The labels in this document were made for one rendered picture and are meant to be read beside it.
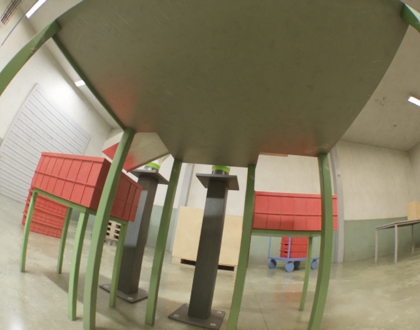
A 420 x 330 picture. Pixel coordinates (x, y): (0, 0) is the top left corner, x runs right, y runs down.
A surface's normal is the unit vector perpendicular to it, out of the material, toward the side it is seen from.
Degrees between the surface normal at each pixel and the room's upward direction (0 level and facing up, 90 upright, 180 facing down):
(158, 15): 180
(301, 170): 90
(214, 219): 90
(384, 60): 180
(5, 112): 90
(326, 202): 90
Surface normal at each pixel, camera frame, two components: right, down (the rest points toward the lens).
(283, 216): -0.16, -0.42
